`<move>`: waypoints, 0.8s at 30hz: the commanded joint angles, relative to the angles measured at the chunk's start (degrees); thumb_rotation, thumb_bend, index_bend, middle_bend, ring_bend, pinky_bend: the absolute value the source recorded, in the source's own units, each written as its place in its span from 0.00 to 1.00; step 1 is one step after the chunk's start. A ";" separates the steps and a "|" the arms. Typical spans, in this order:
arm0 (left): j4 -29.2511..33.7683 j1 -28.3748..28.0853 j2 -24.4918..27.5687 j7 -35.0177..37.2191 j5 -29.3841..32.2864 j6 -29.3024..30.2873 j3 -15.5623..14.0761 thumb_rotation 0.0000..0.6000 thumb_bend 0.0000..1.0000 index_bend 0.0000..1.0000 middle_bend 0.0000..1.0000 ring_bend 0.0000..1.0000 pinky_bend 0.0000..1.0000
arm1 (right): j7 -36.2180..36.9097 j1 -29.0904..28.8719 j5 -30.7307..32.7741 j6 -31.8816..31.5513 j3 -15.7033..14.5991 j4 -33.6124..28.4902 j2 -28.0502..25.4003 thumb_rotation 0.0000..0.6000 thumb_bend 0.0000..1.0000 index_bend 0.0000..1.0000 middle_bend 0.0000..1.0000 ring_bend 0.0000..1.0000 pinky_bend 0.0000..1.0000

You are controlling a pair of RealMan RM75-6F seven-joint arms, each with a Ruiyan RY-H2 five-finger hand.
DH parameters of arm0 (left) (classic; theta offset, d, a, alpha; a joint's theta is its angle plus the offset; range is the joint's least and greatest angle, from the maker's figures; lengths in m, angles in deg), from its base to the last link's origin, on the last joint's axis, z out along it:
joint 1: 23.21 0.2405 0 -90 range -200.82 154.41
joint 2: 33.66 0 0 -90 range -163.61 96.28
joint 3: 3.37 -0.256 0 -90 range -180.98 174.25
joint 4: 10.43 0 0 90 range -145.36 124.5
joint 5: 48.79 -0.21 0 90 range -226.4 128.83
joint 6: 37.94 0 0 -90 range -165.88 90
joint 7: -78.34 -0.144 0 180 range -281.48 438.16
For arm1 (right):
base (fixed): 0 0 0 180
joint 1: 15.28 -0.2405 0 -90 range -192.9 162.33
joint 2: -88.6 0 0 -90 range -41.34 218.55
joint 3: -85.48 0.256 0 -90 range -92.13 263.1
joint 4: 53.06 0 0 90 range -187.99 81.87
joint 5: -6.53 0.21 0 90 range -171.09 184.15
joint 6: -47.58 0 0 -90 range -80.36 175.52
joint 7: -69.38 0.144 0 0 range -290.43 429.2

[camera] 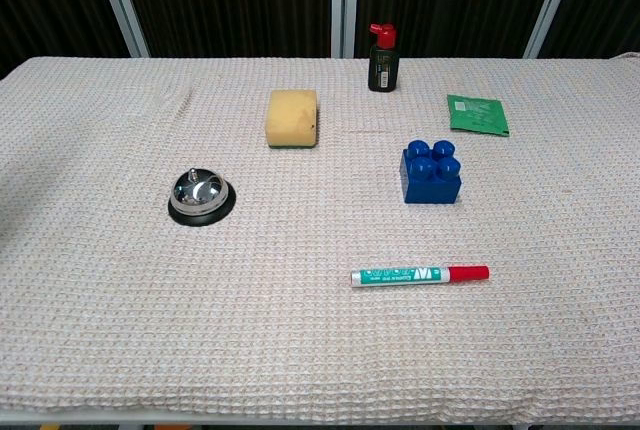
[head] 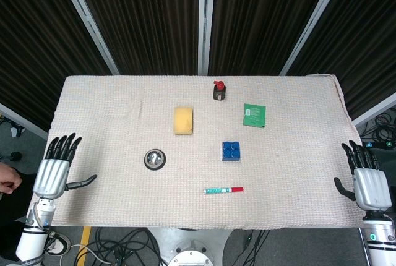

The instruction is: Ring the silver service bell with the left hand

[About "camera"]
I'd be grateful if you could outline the blue plastic building block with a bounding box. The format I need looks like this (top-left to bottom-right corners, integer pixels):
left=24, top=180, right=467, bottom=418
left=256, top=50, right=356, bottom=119
left=399, top=138, right=463, bottom=205

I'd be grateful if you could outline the chrome bell with black base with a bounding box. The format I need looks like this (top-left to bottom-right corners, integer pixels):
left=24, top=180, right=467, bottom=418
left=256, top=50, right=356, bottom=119
left=167, top=167, right=237, bottom=227

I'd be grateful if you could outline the yellow sponge with green base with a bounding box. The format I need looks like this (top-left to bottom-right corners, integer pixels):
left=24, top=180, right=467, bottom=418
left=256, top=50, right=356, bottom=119
left=264, top=89, right=320, bottom=150

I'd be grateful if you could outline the white metal frame post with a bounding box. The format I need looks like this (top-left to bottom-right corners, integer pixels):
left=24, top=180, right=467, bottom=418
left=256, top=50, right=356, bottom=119
left=523, top=0, right=583, bottom=59
left=90, top=0, right=151, bottom=59
left=331, top=0, right=361, bottom=59

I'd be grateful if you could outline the green foil sachet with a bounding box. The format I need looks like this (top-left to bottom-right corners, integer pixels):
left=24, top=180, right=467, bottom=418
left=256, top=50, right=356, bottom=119
left=446, top=93, right=511, bottom=138

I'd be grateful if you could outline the beige waffle-weave tablecloth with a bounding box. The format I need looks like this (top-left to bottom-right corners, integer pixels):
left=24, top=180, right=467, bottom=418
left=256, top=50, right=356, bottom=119
left=0, top=55, right=640, bottom=424

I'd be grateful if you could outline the green marker with red cap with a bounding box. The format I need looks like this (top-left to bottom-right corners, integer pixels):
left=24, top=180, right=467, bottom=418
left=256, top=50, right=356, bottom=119
left=349, top=264, right=491, bottom=288

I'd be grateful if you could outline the black bottle with red cap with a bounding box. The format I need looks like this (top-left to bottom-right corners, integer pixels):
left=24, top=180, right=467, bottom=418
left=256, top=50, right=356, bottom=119
left=367, top=23, right=401, bottom=93

